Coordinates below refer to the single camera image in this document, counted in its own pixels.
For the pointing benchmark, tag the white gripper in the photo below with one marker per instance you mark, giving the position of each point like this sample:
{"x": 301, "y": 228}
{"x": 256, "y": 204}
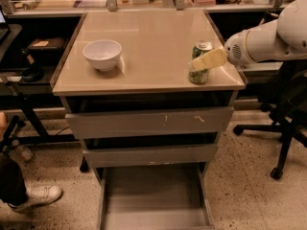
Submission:
{"x": 235, "y": 52}

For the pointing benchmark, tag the green soda can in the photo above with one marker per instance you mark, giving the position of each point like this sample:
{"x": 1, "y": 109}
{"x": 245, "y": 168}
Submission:
{"x": 198, "y": 72}

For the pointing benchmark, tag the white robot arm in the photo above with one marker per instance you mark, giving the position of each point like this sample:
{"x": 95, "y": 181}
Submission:
{"x": 282, "y": 39}

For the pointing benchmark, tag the grey middle drawer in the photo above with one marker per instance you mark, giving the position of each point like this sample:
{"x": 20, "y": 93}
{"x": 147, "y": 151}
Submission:
{"x": 147, "y": 156}

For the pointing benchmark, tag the grey open bottom drawer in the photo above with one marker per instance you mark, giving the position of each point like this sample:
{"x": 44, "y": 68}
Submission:
{"x": 166, "y": 197}

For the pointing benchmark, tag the grey top drawer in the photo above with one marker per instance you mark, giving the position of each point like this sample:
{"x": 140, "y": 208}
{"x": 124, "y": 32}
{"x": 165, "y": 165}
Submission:
{"x": 149, "y": 122}

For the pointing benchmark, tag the black office chair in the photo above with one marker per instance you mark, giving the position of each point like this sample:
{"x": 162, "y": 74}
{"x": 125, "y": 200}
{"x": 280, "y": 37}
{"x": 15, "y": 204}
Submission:
{"x": 285, "y": 97}

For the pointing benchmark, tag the white ceramic bowl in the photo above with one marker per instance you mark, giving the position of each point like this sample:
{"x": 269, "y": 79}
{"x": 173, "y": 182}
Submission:
{"x": 103, "y": 54}

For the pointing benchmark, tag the black box with label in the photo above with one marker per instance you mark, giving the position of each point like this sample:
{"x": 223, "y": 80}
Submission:
{"x": 47, "y": 48}

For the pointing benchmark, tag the black round object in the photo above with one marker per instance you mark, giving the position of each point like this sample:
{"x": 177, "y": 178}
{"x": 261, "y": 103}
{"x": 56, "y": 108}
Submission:
{"x": 32, "y": 74}

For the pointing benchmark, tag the plastic water bottle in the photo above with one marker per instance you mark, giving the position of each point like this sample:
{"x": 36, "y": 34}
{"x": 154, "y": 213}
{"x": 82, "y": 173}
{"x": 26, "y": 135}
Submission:
{"x": 25, "y": 153}

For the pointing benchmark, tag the white sneaker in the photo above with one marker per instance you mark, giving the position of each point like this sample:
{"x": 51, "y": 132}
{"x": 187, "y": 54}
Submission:
{"x": 37, "y": 197}

